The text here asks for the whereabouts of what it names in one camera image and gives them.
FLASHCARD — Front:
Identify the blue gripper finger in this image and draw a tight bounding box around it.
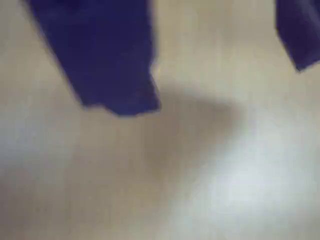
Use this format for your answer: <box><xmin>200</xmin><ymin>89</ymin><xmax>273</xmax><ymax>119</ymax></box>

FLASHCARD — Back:
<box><xmin>274</xmin><ymin>0</ymin><xmax>320</xmax><ymax>74</ymax></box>
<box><xmin>23</xmin><ymin>0</ymin><xmax>162</xmax><ymax>118</ymax></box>

